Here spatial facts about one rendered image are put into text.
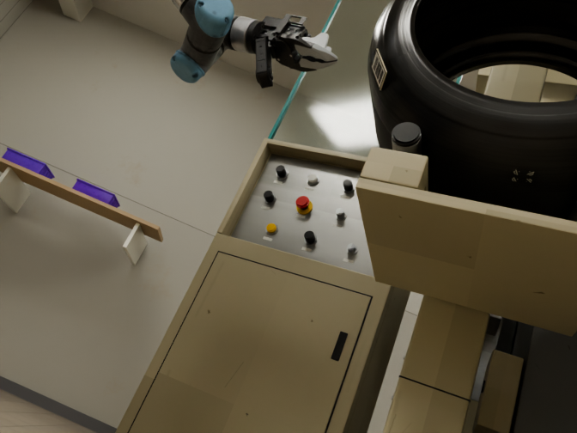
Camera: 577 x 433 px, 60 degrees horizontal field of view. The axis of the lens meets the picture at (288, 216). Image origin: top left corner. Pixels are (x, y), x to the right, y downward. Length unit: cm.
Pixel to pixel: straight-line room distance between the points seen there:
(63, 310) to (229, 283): 328
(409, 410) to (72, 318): 383
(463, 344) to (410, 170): 41
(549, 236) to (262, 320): 83
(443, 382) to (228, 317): 63
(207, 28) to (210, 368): 83
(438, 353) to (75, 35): 537
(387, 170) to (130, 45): 515
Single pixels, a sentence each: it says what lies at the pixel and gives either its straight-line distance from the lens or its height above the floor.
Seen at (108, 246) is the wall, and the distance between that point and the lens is 469.
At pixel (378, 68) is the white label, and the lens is 90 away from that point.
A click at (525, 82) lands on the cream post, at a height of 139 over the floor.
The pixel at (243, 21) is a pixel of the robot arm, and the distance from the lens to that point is 118.
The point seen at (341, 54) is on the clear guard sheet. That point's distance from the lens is 192.
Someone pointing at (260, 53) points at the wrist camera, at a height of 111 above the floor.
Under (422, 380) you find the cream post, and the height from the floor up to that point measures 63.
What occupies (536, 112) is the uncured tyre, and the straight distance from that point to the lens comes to 81.
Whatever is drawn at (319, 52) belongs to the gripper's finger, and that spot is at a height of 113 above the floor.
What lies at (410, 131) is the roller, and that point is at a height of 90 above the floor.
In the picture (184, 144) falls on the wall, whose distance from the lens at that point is 504.
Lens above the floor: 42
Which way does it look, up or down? 23 degrees up
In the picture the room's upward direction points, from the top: 24 degrees clockwise
